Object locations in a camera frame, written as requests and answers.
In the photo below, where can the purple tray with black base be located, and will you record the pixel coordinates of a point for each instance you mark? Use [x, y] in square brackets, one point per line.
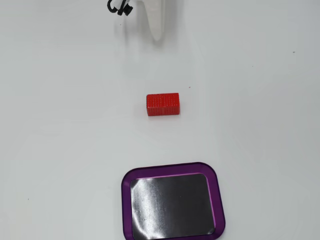
[172, 207]

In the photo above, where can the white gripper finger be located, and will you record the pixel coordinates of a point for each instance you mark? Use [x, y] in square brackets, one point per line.
[156, 22]

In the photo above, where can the black knob connector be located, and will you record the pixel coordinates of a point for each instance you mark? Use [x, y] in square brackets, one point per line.
[126, 10]

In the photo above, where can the red perforated block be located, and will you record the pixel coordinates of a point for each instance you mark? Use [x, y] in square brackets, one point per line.
[163, 103]

